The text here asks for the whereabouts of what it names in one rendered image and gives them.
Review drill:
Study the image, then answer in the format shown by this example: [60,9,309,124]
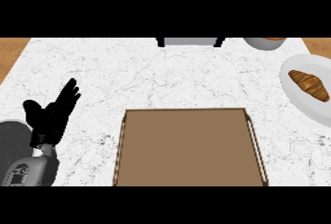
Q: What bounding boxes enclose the white round plate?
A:
[278,53,331,128]

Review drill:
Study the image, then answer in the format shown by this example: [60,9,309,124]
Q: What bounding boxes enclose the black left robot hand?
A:
[23,77,83,150]

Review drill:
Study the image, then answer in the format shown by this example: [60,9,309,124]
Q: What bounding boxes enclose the brown wooden tray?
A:
[111,107,271,187]

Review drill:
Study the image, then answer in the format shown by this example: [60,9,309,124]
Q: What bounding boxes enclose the grey bowl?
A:
[243,38,287,52]

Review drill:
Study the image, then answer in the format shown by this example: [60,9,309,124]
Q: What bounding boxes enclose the brown croissant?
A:
[287,69,331,103]

